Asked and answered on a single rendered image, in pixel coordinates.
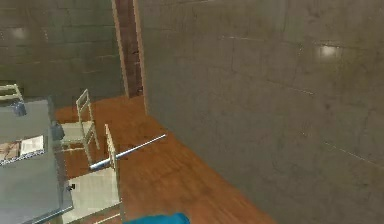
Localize pale wooden chair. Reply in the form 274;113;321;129
61;123;125;224
0;83;25;103
60;88;101;165

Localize silver metal bat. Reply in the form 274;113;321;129
89;133;167;172

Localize blue object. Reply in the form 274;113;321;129
121;212;192;224

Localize dark blue cup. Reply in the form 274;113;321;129
12;101;28;117
50;121;66;142

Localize open magazine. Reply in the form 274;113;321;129
0;134;46;167

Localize grey dining table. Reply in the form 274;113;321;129
0;95;75;224

